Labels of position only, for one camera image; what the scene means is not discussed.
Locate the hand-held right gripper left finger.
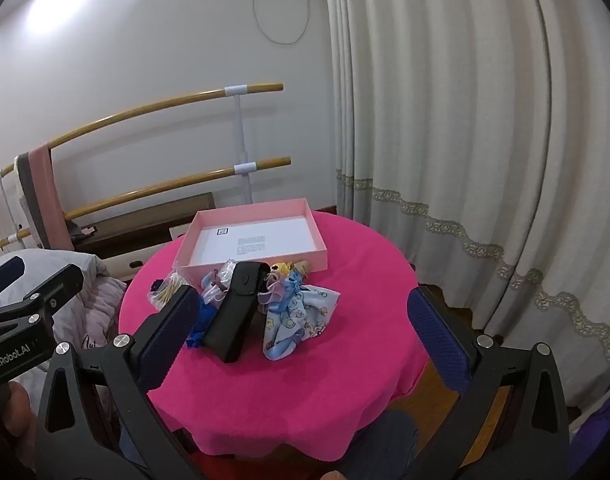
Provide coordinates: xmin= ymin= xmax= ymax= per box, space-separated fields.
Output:
xmin=35 ymin=284 xmax=210 ymax=480

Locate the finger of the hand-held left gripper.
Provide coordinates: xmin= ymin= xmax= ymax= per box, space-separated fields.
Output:
xmin=0 ymin=264 xmax=84 ymax=342
xmin=0 ymin=256 xmax=26 ymax=304

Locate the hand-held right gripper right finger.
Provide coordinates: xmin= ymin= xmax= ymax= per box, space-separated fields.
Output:
xmin=406 ymin=285 xmax=570 ymax=480

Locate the bag of cotton swabs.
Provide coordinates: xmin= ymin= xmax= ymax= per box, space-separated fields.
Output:
xmin=147 ymin=269 xmax=190 ymax=311

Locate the black leather pouch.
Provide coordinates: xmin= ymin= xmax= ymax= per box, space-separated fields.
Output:
xmin=205 ymin=261 xmax=272 ymax=364

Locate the small pink plastic packet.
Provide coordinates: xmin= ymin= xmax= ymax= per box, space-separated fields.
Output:
xmin=200 ymin=259 xmax=238 ymax=306

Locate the pastel organza scrunchie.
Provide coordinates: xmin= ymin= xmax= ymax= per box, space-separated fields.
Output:
xmin=257 ymin=272 xmax=306 ymax=314

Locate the light blue printed cloth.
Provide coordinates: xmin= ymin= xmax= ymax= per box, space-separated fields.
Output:
xmin=262 ymin=280 xmax=342 ymax=362

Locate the pink cardboard box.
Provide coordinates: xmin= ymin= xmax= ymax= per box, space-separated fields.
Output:
xmin=174 ymin=198 xmax=328 ymax=282

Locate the grey white duvet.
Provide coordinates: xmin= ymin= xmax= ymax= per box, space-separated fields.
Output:
xmin=0 ymin=249 xmax=128 ymax=353

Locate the white drawer box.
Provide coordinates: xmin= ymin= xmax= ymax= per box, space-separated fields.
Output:
xmin=102 ymin=250 xmax=153 ymax=282

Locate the pink towel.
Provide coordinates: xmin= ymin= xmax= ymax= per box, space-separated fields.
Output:
xmin=29 ymin=144 xmax=76 ymax=252

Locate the grey towel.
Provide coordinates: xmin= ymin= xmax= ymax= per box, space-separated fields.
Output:
xmin=14 ymin=154 xmax=48 ymax=249

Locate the dark wooden bench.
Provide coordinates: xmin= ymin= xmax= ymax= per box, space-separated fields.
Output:
xmin=67 ymin=192 xmax=216 ymax=262

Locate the person's leg in jeans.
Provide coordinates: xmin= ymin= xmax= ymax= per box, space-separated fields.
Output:
xmin=345 ymin=409 xmax=420 ymax=480

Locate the pink round tablecloth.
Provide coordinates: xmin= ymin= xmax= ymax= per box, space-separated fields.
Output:
xmin=119 ymin=210 xmax=433 ymax=461

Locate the purple cloth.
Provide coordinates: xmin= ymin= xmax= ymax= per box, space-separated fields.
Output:
xmin=567 ymin=385 xmax=610 ymax=461

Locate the cream pleated curtain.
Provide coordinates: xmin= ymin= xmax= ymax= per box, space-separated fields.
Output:
xmin=322 ymin=0 xmax=610 ymax=411

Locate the white barre post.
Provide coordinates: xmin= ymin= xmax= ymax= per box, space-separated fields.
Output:
xmin=0 ymin=172 xmax=23 ymax=242
xmin=225 ymin=85 xmax=256 ymax=206

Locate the short wooden barre rail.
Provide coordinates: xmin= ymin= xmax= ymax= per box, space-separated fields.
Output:
xmin=0 ymin=156 xmax=292 ymax=250

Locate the long wooden barre rail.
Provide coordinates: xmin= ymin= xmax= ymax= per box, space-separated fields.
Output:
xmin=0 ymin=82 xmax=284 ymax=191

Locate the white power cord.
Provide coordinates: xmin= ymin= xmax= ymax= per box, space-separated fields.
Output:
xmin=251 ymin=0 xmax=313 ymax=45

